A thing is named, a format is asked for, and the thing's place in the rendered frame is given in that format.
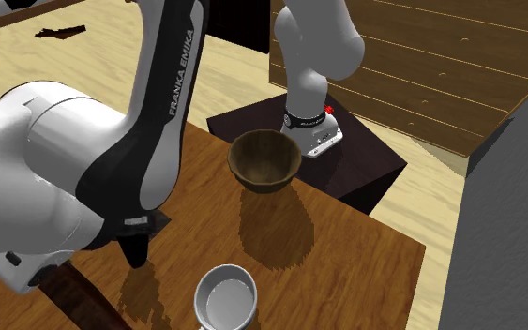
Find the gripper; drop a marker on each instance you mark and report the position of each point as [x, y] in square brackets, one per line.
[80, 299]

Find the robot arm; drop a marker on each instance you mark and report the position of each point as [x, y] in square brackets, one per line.
[39, 182]

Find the white cup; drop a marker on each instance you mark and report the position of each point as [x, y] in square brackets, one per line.
[227, 301]

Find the brown wooden bowl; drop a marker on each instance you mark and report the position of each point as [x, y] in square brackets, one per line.
[263, 157]

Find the brown wooden table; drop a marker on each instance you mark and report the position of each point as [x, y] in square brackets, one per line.
[346, 279]

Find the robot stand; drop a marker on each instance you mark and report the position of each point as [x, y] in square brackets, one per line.
[364, 169]

